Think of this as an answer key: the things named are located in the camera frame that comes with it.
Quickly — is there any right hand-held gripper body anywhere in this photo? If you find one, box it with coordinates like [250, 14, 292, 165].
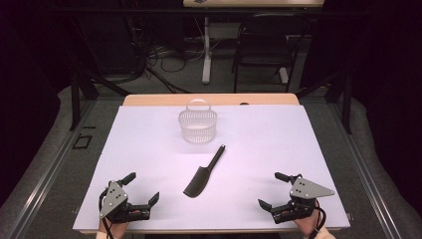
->
[271, 175, 335, 224]

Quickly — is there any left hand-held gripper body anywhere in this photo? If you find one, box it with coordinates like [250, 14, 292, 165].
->
[99, 180, 152, 224]

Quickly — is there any black spatula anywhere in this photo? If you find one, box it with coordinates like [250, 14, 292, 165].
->
[182, 143, 227, 199]

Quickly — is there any white plastic mesh basket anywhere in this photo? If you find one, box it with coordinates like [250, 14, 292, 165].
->
[178, 99, 218, 144]

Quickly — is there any person's left hand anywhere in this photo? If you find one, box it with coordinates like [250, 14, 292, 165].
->
[99, 217, 129, 239]

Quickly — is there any person's right hand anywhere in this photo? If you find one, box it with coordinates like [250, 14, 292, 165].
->
[293, 207, 321, 237]

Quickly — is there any white table mat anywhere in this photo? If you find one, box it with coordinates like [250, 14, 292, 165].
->
[73, 104, 351, 232]

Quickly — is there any wooden table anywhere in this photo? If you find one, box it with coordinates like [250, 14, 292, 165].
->
[79, 93, 342, 235]

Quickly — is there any white desk foot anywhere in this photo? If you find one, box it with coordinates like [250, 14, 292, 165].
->
[278, 67, 290, 85]

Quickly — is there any black folding chair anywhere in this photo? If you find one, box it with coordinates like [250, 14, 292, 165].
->
[231, 13, 312, 94]

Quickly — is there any white desk leg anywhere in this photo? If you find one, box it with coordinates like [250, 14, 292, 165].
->
[201, 16, 213, 85]

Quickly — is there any black metal crossbar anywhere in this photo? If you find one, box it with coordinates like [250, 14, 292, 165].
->
[46, 7, 371, 16]

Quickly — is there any light wooden desk top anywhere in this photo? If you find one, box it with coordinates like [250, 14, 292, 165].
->
[182, 0, 325, 8]

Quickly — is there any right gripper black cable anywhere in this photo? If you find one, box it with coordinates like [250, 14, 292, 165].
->
[308, 198, 328, 239]

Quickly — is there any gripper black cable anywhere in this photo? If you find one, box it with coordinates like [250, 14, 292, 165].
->
[98, 188, 115, 239]
[308, 198, 328, 239]

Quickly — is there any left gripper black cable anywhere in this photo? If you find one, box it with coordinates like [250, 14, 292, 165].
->
[98, 188, 115, 239]

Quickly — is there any black metal frame post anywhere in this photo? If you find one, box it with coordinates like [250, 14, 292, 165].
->
[69, 69, 83, 131]

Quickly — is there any bundle of floor cables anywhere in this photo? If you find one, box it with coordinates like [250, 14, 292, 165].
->
[130, 19, 208, 95]

